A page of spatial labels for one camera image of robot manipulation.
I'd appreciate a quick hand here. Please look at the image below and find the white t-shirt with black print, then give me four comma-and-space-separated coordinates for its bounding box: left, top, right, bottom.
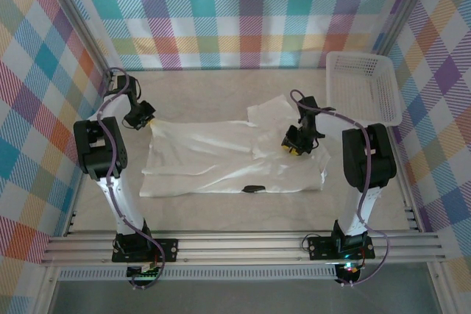
138, 94, 330, 199

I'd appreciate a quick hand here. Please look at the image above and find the white plastic mesh basket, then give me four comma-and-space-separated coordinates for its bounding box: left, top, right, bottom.
325, 51, 404, 127

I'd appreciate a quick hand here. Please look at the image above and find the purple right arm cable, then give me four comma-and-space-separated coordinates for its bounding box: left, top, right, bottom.
289, 88, 390, 288

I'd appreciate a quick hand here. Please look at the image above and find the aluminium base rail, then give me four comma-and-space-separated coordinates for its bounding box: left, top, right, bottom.
40, 231, 448, 265

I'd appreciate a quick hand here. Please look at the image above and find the aluminium frame post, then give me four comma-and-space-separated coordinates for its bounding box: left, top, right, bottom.
370, 0, 441, 58
36, 0, 117, 79

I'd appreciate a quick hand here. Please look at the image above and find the grey slotted cable duct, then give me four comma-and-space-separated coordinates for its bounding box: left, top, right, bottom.
58, 268, 338, 281

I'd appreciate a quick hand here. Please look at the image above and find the aluminium frame leg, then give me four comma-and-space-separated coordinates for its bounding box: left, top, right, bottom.
33, 265, 60, 314
428, 262, 453, 314

